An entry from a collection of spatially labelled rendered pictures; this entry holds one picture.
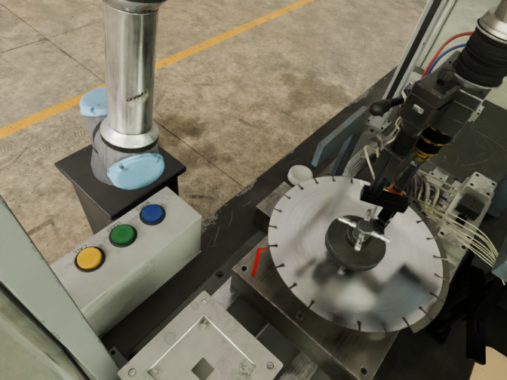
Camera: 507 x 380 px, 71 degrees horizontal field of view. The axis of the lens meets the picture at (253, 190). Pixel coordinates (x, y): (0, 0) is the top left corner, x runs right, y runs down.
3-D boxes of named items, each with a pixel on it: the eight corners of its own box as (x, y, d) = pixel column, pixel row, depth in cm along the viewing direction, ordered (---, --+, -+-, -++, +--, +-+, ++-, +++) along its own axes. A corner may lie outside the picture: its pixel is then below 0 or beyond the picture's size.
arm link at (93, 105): (130, 117, 96) (122, 74, 86) (149, 150, 89) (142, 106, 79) (84, 130, 91) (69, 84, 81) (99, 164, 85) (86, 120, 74)
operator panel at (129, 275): (96, 341, 69) (77, 314, 58) (65, 304, 73) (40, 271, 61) (201, 251, 84) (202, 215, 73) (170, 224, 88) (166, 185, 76)
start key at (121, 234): (121, 251, 67) (119, 246, 65) (108, 238, 68) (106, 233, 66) (139, 238, 69) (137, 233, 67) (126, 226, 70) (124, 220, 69)
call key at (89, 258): (87, 276, 63) (84, 271, 61) (75, 262, 64) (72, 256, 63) (107, 262, 65) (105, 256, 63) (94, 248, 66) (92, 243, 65)
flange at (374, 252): (364, 212, 72) (368, 204, 70) (395, 258, 65) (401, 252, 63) (315, 225, 68) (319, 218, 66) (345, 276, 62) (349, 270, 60)
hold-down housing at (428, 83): (388, 186, 60) (455, 83, 44) (367, 169, 62) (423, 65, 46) (406, 172, 63) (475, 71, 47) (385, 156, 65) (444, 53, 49)
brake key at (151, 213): (152, 229, 70) (150, 223, 69) (138, 217, 72) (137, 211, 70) (167, 217, 72) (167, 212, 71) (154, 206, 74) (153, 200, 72)
